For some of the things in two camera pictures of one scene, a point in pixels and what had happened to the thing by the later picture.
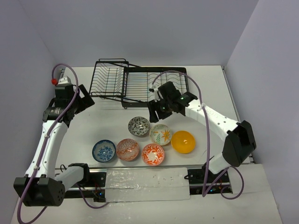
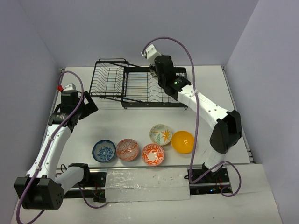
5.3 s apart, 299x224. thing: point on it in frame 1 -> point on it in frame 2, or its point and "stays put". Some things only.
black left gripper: (82, 100) -> (89, 105)
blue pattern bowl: (103, 150) stays put
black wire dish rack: (113, 78) stays put
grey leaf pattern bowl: (138, 126) -> (153, 77)
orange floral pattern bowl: (153, 154) stays put
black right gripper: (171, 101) -> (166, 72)
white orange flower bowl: (160, 135) stays put
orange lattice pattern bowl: (127, 150) stays put
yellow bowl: (183, 142) stays put
